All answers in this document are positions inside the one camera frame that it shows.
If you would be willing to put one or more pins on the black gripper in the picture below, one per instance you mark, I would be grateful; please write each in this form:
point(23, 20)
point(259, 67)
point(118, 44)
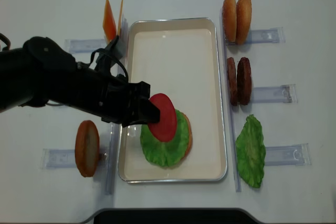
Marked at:
point(128, 103)

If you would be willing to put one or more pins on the red tomato slice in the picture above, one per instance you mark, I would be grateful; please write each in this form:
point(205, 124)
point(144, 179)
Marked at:
point(165, 129)
point(87, 148)

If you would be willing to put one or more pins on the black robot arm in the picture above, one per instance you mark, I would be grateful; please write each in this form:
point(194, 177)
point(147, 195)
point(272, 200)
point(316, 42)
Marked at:
point(41, 71)

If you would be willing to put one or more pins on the green lettuce leaf on bun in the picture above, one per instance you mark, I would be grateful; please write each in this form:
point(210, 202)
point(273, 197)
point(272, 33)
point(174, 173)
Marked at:
point(167, 154)

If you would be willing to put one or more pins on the pale yellow cheese slice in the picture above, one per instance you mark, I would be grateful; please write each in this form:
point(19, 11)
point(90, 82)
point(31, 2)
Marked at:
point(120, 19)

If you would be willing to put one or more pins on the orange cheese slice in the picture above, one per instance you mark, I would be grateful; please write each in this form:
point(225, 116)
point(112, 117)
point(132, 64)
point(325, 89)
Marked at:
point(109, 25)

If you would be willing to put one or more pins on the dark brown meat patty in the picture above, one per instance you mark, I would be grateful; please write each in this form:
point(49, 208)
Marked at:
point(244, 83)

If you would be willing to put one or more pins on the clear cheese holder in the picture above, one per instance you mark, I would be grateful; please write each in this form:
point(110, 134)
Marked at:
point(76, 46)

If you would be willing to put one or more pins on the green lettuce leaf in holder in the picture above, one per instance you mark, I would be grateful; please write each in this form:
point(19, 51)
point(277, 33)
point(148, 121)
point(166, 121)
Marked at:
point(251, 152)

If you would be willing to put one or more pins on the clear tomato holder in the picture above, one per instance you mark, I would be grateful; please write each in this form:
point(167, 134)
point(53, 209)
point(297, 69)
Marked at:
point(57, 159)

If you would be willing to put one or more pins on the clear lettuce holder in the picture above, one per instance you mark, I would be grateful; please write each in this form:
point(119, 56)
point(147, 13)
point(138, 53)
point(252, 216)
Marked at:
point(288, 155)

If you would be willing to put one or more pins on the bottom bun slice on tray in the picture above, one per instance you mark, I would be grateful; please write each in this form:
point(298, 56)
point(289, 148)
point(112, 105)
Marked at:
point(190, 139)

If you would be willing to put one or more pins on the white rectangular metal tray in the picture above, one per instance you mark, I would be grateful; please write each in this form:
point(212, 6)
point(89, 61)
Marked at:
point(178, 57)

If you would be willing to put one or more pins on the dark monitor edge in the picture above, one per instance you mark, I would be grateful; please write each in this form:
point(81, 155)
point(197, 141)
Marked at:
point(193, 215)

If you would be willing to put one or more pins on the orange bun half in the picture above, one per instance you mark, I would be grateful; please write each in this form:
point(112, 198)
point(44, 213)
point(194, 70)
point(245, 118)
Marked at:
point(229, 18)

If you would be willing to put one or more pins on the tan bun half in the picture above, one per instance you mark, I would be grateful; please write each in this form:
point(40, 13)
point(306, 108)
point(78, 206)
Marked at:
point(243, 11)

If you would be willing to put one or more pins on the clear patty holder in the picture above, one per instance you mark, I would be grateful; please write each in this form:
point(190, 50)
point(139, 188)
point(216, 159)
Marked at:
point(280, 94)

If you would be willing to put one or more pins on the clear bun holder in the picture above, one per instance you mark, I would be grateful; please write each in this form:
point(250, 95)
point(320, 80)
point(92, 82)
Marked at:
point(260, 36)

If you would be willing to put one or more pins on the clear acrylic right rail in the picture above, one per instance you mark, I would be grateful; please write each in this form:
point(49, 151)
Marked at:
point(229, 108)

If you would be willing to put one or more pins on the clear acrylic rail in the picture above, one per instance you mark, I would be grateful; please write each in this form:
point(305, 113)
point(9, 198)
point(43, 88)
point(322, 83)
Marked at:
point(115, 128)
point(229, 108)

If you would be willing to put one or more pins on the clear acrylic left rail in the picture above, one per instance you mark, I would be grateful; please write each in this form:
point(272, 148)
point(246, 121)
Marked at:
point(115, 128)

